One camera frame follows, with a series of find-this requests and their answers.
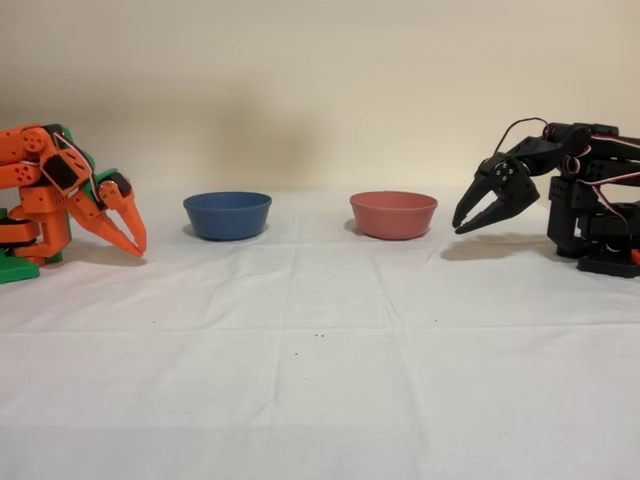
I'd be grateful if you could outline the red bowl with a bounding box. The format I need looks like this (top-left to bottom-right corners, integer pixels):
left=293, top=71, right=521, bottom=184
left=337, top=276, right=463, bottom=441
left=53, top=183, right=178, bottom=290
left=349, top=191, right=439, bottom=242

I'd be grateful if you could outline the blue bowl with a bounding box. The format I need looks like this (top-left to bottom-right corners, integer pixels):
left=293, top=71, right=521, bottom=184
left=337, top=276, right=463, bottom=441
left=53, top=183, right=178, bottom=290
left=182, top=192, right=274, bottom=243

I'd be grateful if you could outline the white tablecloth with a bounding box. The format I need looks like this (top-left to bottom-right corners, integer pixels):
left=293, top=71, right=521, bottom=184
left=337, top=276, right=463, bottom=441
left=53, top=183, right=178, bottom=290
left=0, top=187, right=640, bottom=480

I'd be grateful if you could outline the orange arm servo cable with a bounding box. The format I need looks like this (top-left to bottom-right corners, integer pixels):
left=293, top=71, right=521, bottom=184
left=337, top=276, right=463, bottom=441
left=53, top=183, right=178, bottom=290
left=51, top=130, right=100, bottom=202

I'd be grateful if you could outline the black arm servo cable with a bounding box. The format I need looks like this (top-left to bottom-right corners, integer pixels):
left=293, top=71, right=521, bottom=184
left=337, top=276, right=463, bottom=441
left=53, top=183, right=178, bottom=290
left=494, top=117, right=550, bottom=156

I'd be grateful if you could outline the green arm base plate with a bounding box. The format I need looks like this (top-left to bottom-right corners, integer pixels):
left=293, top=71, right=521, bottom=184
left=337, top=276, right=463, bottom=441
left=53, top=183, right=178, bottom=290
left=0, top=207, right=41, bottom=286

